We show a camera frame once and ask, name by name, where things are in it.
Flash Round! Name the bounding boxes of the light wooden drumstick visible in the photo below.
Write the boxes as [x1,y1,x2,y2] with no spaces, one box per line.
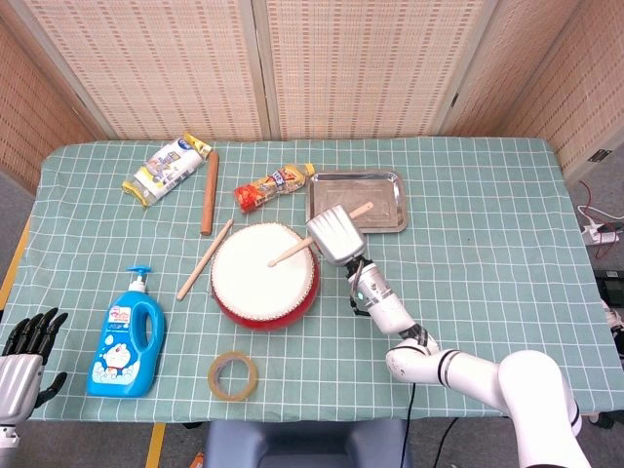
[175,218,235,301]
[266,201,375,268]

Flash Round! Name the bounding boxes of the green checked tablecloth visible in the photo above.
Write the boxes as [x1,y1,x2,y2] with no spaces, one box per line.
[8,136,616,423]

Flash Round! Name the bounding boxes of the blue pump detergent bottle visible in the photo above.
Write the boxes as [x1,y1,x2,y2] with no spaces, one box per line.
[86,264,167,399]

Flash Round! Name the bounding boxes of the orange yellow snack pack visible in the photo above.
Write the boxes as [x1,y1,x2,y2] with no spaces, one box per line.
[233,163,317,215]

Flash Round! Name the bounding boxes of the black box on floor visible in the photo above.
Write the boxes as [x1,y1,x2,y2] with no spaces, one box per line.
[595,269,624,307]

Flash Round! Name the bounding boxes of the white snack pack yellow ends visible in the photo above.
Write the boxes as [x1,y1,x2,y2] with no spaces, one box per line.
[121,132,213,210]

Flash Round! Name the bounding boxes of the clear packing tape roll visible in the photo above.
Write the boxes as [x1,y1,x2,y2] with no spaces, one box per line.
[208,350,259,403]

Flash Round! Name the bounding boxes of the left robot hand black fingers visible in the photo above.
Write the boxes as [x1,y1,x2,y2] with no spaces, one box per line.
[0,306,69,425]

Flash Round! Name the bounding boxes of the bamboo folding screen panel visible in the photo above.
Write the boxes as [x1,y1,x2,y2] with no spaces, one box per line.
[253,0,501,141]
[501,0,624,184]
[0,0,272,142]
[0,14,111,194]
[436,0,594,137]

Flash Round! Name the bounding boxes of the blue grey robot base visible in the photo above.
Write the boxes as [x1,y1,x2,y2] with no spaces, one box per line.
[203,417,413,468]

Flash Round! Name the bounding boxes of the red drum white skin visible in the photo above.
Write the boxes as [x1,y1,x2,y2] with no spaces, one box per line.
[210,221,322,332]

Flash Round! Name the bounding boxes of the white power strip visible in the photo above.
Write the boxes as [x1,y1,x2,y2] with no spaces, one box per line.
[579,221,624,246]

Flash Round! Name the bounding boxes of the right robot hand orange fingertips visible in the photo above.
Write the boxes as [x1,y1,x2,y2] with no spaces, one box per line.
[305,204,368,268]

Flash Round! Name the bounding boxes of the brown wooden rolling pin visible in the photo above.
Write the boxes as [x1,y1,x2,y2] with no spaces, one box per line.
[200,151,220,237]

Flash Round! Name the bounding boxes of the stainless steel tray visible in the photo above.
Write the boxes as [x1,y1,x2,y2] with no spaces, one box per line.
[305,168,409,236]

